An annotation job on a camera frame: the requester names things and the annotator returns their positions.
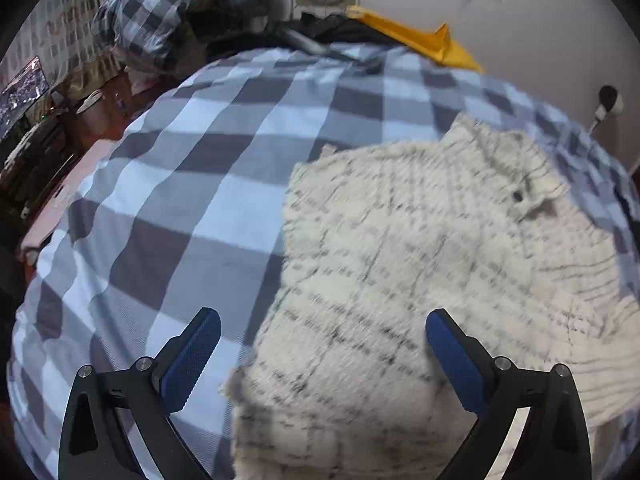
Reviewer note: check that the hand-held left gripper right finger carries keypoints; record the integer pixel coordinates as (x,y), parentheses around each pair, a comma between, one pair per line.
(452,355)

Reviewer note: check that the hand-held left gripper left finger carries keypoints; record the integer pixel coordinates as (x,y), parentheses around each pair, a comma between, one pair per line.
(192,362)

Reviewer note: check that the cream knitted plaid sweater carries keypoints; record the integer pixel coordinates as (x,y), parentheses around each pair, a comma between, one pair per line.
(400,270)

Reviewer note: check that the blue checkered bed sheet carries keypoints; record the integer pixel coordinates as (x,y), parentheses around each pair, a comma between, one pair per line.
(200,185)

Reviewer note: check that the wooden side table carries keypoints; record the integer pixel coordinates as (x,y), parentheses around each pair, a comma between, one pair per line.
(65,180)

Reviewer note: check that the yellow cloth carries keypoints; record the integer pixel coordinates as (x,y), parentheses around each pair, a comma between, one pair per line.
(425,40)

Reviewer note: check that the monitor screen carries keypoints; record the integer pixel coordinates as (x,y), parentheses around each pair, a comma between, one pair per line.
(22,92)

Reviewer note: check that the grey metal bar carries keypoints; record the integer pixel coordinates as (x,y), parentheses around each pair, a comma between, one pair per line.
(307,42)

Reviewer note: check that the dark cloth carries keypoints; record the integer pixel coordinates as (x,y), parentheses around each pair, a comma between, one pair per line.
(335,30)

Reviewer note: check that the blue checkered pillow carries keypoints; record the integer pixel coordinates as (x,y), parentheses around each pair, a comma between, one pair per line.
(150,15)

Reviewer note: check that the white wall plug adapter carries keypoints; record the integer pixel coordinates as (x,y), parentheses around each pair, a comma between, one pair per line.
(607,102)

